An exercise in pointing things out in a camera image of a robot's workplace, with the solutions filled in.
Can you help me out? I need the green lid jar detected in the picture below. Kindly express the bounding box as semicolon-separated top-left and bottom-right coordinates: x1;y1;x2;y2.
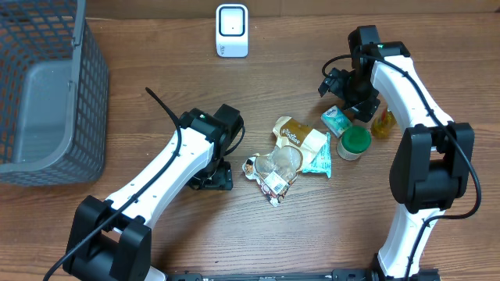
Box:
337;126;372;161

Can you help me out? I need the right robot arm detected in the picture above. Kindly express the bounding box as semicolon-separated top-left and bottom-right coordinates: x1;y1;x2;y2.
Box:
318;25;481;280

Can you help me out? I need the teal snack packet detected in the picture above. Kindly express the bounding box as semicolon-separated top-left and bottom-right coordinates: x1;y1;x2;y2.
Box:
302;133;332;179

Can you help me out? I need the grey plastic mesh basket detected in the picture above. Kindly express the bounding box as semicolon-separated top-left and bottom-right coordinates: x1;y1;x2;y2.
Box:
1;0;109;187

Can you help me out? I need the white barcode scanner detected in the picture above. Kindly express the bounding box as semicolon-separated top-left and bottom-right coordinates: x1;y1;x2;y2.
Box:
216;3;248;58

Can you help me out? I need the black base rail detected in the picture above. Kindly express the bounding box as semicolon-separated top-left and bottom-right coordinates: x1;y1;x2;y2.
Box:
139;268;395;281

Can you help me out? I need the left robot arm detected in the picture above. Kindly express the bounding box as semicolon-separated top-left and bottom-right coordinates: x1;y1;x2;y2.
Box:
62;104;244;280

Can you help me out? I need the yellow dish soap bottle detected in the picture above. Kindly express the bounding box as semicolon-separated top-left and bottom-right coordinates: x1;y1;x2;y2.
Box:
370;108;397;139

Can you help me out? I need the teal tissue pack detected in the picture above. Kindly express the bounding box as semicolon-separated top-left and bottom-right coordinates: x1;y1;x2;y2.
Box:
320;105;352;138

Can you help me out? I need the brown snack wrapper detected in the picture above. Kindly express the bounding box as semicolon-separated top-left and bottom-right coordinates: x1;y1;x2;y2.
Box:
242;116;327;207

